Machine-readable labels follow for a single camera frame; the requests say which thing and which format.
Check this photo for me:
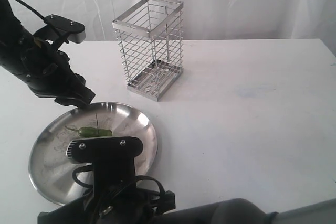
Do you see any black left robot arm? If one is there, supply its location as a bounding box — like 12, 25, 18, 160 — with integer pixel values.
1, 0, 95, 108

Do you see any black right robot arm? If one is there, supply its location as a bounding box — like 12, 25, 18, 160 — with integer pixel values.
37, 176, 335, 223

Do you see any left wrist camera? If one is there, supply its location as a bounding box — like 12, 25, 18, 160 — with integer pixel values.
34, 14, 86, 44

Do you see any black knife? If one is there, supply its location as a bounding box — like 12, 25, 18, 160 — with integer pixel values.
95, 113, 100, 135

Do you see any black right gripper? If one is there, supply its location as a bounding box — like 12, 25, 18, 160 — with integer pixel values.
37, 176, 176, 223

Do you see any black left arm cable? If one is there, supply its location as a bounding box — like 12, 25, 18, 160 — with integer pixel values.
0, 0, 70, 51

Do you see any green cucumber piece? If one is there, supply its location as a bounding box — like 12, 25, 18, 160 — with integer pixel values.
65, 126, 113, 138

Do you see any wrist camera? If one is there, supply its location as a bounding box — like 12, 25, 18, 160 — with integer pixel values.
34, 14, 86, 44
66, 136, 143, 183

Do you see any round stainless steel plate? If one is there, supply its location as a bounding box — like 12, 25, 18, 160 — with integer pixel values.
28, 102, 158, 206

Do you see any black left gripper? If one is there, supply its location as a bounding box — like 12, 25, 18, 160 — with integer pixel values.
18, 42, 96, 108

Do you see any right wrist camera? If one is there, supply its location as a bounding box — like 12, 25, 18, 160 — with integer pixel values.
66, 136, 143, 183

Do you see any white backdrop curtain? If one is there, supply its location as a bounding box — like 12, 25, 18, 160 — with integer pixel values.
0, 0, 336, 42

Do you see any wire metal utensil holder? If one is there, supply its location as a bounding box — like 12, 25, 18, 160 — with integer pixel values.
112, 0, 184, 101

